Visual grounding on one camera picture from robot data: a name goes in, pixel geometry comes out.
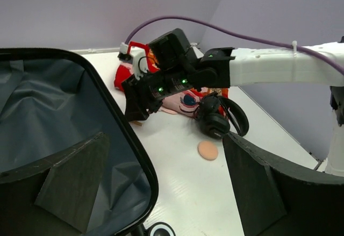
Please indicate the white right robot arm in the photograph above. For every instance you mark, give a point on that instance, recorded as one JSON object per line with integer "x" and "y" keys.
{"x": 280, "y": 63}

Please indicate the black headphones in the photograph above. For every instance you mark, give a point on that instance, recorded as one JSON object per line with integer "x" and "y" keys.
{"x": 215, "y": 115}

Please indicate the round peach makeup puff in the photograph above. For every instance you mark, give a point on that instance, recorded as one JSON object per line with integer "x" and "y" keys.
{"x": 207, "y": 150}

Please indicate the pink hard-shell suitcase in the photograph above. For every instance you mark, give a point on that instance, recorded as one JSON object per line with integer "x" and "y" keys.
{"x": 52, "y": 99}

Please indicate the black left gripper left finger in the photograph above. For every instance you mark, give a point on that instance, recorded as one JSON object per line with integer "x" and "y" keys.
{"x": 54, "y": 195}

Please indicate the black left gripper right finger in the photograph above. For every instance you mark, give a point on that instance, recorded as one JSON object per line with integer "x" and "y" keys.
{"x": 275, "y": 196}

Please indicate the red patterned cloth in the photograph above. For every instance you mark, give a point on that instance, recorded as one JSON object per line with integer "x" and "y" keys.
{"x": 184, "y": 103}

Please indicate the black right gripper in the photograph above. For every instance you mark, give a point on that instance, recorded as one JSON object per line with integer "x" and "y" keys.
{"x": 176, "y": 61}

